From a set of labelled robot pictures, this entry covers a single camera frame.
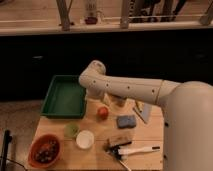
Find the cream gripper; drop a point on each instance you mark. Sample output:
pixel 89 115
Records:
pixel 106 100

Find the red apple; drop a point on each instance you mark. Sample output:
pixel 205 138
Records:
pixel 103 112

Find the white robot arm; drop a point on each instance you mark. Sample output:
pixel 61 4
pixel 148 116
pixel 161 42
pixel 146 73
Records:
pixel 187 109

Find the small green cup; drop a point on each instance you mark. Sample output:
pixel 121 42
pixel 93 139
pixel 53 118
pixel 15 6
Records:
pixel 71 130

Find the small dark glass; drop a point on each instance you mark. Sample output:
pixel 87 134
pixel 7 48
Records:
pixel 120 101

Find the blue sponge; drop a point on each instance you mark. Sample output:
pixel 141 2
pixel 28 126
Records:
pixel 127 121

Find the yellow corn cob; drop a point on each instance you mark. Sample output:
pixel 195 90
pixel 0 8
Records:
pixel 139 105

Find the green plastic tray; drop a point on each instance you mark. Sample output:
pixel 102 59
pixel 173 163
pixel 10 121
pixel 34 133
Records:
pixel 64 98

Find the brown scrub block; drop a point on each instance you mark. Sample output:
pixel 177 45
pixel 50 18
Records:
pixel 116 141

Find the grey blue cloth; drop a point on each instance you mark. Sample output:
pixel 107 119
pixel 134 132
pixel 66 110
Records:
pixel 145 114

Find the orange bowl with food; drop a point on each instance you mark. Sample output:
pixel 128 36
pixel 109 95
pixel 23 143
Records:
pixel 45 151

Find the white handled brush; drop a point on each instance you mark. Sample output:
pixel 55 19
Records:
pixel 119 152

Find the black stand post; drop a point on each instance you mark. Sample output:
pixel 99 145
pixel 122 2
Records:
pixel 3 156

